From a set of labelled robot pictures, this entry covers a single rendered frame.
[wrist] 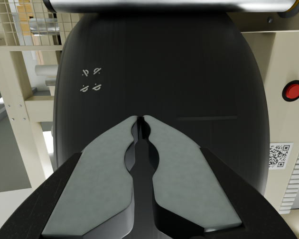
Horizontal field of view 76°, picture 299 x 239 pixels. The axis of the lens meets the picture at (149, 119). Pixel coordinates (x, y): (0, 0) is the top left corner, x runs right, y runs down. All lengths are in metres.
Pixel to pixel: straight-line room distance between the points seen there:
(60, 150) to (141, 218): 0.13
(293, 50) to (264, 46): 0.05
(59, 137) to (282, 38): 0.41
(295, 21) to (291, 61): 0.12
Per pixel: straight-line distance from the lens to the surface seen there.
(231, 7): 0.33
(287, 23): 0.38
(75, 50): 0.28
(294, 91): 0.49
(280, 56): 0.46
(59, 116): 0.27
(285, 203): 0.70
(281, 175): 0.60
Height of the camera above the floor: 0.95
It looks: 24 degrees up
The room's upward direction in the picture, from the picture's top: 179 degrees clockwise
